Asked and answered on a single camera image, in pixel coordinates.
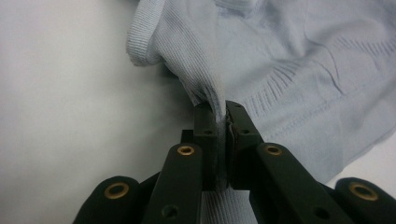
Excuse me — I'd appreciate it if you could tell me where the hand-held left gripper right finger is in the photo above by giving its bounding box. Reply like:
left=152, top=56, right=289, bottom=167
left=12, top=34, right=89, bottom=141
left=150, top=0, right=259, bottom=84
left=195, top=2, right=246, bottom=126
left=225, top=100, right=265, bottom=190

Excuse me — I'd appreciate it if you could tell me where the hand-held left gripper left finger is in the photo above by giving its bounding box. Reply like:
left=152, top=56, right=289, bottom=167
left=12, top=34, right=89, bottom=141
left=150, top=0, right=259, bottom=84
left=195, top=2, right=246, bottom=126
left=181, top=102, right=220, bottom=191

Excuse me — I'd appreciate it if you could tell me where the light blue knit garment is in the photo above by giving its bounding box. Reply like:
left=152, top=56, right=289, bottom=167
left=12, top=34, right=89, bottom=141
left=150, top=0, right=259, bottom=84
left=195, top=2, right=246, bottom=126
left=125, top=0, right=396, bottom=224

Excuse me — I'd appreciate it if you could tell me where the white table board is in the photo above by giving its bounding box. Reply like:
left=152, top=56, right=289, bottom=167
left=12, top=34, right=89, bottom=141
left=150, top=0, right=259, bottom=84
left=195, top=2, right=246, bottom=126
left=0, top=0, right=396, bottom=224

